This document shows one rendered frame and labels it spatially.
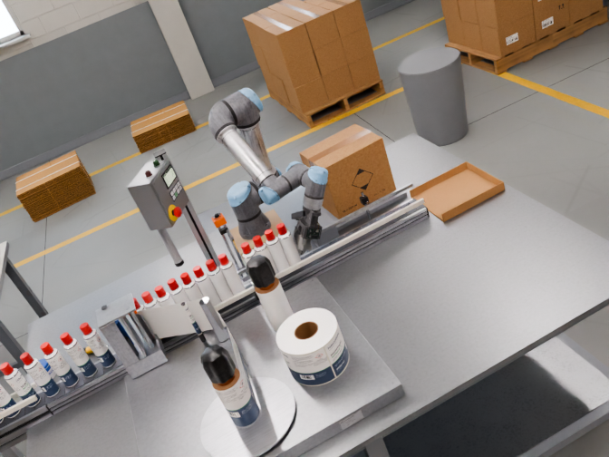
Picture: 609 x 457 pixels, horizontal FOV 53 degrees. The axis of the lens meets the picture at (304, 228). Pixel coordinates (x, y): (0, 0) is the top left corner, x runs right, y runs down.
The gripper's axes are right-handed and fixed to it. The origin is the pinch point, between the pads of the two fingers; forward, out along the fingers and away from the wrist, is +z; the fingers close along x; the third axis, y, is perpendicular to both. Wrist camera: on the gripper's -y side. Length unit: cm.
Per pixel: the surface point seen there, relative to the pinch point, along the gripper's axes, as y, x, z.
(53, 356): 3, -90, 40
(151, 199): 0, -60, -21
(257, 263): 30.7, -29.8, -11.1
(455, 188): -3, 69, -28
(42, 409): 6, -94, 60
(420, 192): -12, 58, -22
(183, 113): -436, 49, 57
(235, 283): 3.3, -26.6, 11.9
